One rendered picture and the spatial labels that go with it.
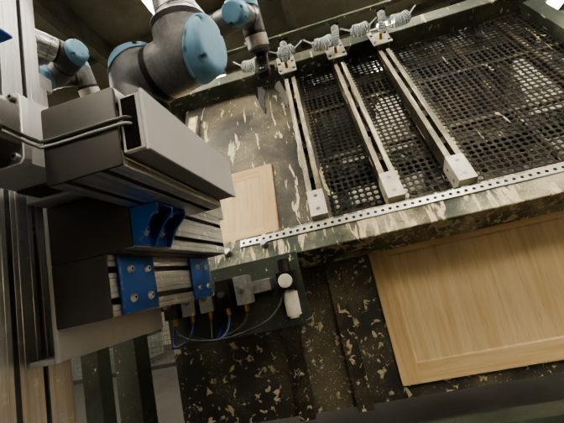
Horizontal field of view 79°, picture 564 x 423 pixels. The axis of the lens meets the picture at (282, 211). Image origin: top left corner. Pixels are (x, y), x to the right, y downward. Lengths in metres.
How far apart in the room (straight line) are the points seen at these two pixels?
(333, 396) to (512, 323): 0.71
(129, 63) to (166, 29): 0.11
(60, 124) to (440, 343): 1.36
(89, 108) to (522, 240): 1.45
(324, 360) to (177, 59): 1.18
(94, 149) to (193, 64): 0.37
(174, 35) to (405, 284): 1.14
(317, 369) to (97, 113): 1.28
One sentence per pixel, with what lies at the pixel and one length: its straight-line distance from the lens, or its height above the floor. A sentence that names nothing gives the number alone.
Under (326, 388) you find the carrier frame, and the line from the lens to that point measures 1.52.
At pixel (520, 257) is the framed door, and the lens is 1.56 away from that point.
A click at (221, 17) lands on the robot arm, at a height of 1.53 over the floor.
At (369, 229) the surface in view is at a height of 0.83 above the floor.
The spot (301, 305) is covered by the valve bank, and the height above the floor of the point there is 0.63.
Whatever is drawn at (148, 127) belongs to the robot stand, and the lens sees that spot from 0.39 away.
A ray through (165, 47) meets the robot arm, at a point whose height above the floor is 1.19.
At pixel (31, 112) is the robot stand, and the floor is 0.97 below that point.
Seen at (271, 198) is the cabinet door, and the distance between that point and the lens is 1.41.
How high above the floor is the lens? 0.73
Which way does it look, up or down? 11 degrees up
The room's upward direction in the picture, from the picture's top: 12 degrees counter-clockwise
